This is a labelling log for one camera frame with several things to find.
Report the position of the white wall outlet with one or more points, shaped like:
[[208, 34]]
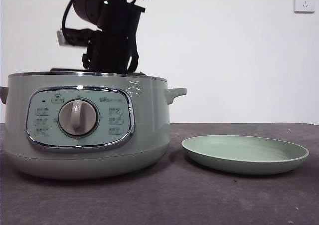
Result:
[[302, 1]]

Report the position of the pale grey camera box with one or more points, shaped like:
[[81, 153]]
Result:
[[61, 38]]

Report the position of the pale green electric steamer pot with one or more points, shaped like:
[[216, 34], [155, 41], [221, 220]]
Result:
[[149, 135]]

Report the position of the pale green round plate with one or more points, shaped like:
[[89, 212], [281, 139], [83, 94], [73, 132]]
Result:
[[249, 165]]

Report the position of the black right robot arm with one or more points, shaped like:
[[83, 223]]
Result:
[[112, 35]]

